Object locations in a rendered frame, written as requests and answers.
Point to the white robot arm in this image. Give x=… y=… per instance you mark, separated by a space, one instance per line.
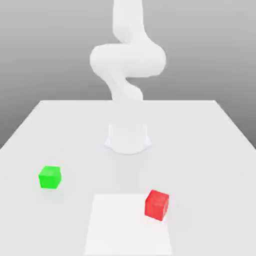
x=128 y=60

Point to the small red cube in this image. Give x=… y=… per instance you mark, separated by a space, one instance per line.
x=156 y=205

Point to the small green cube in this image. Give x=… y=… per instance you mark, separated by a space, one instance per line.
x=49 y=177

